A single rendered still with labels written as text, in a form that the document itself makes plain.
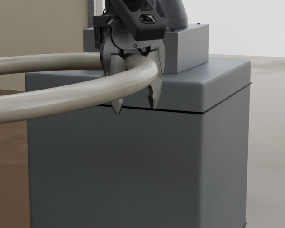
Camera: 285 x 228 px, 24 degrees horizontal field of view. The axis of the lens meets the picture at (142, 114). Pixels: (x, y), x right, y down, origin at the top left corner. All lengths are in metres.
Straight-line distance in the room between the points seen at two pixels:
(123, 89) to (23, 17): 5.39
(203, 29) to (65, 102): 0.83
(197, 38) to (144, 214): 0.41
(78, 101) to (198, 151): 0.59
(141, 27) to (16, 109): 0.28
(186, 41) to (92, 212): 0.41
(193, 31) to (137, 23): 0.53
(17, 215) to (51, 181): 1.60
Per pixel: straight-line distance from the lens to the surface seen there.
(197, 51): 1.48
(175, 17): 1.43
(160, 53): 1.02
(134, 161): 1.34
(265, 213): 3.06
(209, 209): 1.38
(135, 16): 0.94
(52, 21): 6.00
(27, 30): 6.15
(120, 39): 0.99
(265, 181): 3.51
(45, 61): 1.14
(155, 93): 1.02
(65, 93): 0.73
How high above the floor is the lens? 1.05
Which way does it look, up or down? 12 degrees down
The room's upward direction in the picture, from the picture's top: straight up
